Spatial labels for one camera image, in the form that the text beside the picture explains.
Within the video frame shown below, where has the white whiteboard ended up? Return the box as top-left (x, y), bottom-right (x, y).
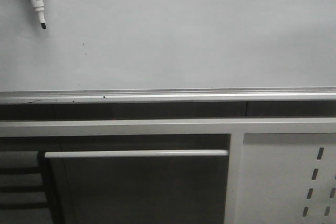
top-left (1, 0), bottom-right (335, 91)

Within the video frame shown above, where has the aluminium whiteboard marker tray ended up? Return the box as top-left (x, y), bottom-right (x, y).
top-left (1, 87), bottom-right (335, 104)

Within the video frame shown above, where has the dark slatted chair back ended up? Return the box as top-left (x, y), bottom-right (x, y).
top-left (1, 151), bottom-right (55, 223)

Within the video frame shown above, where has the dark panel with white top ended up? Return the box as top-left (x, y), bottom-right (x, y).
top-left (45, 150), bottom-right (229, 223)

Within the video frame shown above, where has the white perforated metal panel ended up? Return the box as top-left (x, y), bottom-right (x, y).
top-left (235, 133), bottom-right (335, 223)

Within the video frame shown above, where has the white metal frame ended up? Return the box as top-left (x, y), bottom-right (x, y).
top-left (1, 118), bottom-right (335, 223)

